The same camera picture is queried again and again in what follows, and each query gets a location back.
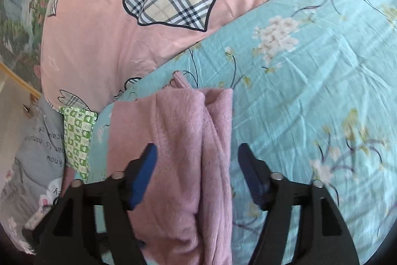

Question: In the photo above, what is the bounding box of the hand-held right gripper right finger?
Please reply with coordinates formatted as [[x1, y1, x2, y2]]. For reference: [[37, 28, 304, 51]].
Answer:
[[237, 143, 360, 265]]

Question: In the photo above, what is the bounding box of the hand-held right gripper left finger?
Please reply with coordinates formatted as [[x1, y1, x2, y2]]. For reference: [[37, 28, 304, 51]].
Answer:
[[33, 143, 159, 265]]

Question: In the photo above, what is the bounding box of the pink knitted sweater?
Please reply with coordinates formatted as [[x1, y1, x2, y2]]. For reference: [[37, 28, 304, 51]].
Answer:
[[105, 71, 234, 265]]

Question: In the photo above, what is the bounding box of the green checkered pillow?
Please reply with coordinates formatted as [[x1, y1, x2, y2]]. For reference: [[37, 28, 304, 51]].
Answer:
[[60, 106, 99, 183]]

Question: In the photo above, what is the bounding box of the blue floral bed sheet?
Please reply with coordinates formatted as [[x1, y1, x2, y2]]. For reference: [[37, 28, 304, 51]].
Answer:
[[90, 0, 397, 265]]

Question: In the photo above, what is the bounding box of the grey printed cloth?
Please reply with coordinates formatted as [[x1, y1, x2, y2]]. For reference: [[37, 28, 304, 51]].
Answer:
[[0, 96, 73, 256]]

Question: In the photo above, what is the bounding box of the pink duvet with plaid hearts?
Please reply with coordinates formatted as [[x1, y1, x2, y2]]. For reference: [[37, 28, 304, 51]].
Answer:
[[40, 0, 390, 112]]

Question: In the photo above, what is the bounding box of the floral printed headboard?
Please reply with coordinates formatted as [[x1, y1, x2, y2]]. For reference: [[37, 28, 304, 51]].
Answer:
[[0, 0, 78, 98]]

